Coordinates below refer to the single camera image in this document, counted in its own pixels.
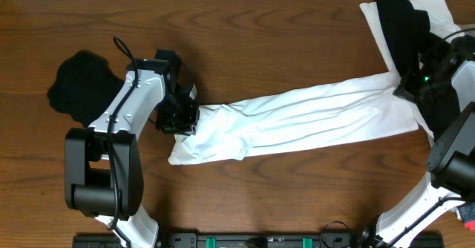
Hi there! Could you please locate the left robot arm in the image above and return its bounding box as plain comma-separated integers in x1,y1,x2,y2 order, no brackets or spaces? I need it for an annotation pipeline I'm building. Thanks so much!
65,57,199,247

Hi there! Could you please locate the white robot print t-shirt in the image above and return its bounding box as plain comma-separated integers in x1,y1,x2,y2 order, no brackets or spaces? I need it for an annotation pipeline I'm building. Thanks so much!
168,72,421,165

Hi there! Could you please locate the white t-shirt in pile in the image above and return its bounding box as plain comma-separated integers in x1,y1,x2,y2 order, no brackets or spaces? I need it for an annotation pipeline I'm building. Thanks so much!
358,0,465,140

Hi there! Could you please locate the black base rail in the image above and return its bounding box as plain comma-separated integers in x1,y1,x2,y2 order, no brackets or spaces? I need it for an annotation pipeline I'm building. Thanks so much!
71,230,445,248

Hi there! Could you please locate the black t-shirt in pile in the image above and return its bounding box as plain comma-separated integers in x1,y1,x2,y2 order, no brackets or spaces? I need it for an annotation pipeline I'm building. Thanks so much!
375,0,460,139

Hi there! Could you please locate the folded black garment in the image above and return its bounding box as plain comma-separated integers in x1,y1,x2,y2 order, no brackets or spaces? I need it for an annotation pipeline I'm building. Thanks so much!
47,50,123,128

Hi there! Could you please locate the red object at edge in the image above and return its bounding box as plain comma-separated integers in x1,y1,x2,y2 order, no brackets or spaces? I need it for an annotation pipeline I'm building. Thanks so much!
464,221,475,231

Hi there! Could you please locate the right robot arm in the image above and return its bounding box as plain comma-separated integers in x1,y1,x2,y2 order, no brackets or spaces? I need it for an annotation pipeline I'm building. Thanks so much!
367,61,474,247

